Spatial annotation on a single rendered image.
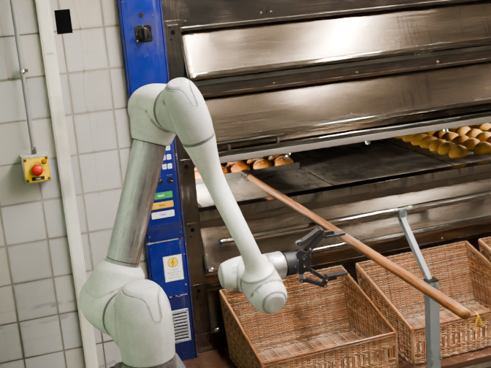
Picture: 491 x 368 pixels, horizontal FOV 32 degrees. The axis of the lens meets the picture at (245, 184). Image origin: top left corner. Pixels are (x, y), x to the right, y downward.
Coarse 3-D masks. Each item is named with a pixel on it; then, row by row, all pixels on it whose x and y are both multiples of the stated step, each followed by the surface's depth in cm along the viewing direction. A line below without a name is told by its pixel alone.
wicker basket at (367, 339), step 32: (288, 288) 357; (320, 288) 362; (352, 288) 357; (224, 320) 348; (256, 320) 353; (288, 320) 357; (352, 320) 361; (384, 320) 332; (256, 352) 314; (288, 352) 348; (320, 352) 316; (352, 352) 321; (384, 352) 326
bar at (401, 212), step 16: (480, 192) 339; (400, 208) 328; (416, 208) 330; (432, 208) 333; (304, 224) 318; (336, 224) 321; (400, 224) 329; (224, 240) 308; (416, 256) 320; (432, 304) 315; (432, 320) 316; (432, 336) 318; (432, 352) 319
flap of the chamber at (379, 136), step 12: (468, 120) 356; (480, 120) 357; (384, 132) 345; (396, 132) 346; (408, 132) 348; (420, 132) 349; (312, 144) 336; (324, 144) 337; (336, 144) 339; (228, 156) 326; (240, 156) 327; (252, 156) 329; (264, 156) 330
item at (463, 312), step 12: (252, 180) 376; (276, 192) 351; (288, 204) 338; (300, 204) 331; (312, 216) 317; (324, 228) 306; (336, 228) 300; (348, 240) 289; (360, 252) 281; (372, 252) 274; (384, 264) 265; (396, 264) 262; (408, 276) 252; (420, 288) 245; (432, 288) 241; (444, 300) 234; (456, 312) 228; (468, 312) 226
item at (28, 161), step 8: (40, 152) 317; (24, 160) 309; (32, 160) 310; (40, 160) 311; (48, 160) 313; (24, 168) 310; (48, 168) 313; (24, 176) 311; (32, 176) 312; (40, 176) 313; (48, 176) 314
